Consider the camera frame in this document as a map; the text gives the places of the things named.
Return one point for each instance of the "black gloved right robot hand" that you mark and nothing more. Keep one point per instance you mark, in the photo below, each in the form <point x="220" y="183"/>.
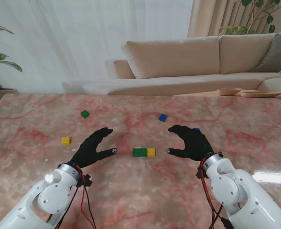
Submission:
<point x="195" y="145"/>

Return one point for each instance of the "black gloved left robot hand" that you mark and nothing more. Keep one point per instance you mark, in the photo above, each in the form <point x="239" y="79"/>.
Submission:
<point x="88" y="151"/>

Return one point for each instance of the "yellow toy brick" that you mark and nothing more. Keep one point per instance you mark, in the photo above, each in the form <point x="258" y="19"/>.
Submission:
<point x="66" y="141"/>
<point x="151" y="152"/>

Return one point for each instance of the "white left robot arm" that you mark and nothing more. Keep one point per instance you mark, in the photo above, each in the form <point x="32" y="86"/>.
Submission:
<point x="49" y="202"/>

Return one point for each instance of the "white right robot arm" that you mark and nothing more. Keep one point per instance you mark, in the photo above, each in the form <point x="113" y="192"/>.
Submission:
<point x="238" y="190"/>

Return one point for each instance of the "wooden bowl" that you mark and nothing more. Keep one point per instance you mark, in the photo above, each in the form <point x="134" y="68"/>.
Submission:
<point x="229" y="91"/>

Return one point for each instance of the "shallow wooden plate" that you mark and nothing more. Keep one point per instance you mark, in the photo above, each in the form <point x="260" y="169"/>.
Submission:
<point x="260" y="94"/>

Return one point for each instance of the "beige sofa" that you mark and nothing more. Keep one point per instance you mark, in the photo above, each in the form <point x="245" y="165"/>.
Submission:
<point x="174" y="57"/>

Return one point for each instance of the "white sheer curtain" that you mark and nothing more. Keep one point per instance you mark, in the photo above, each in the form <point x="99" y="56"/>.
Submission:
<point x="83" y="35"/>

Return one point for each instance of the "grey sofa cushion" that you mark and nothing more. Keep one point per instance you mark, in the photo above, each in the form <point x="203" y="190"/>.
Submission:
<point x="279" y="52"/>

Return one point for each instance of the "beige curtain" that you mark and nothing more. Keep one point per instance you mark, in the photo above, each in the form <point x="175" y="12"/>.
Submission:
<point x="202" y="19"/>

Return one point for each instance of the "large-leaf green potted plant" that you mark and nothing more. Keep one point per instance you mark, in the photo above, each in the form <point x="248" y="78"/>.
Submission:
<point x="0" y="56"/>

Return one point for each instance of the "tall green branching houseplant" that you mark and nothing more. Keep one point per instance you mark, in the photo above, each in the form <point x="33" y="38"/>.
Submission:
<point x="271" y="28"/>

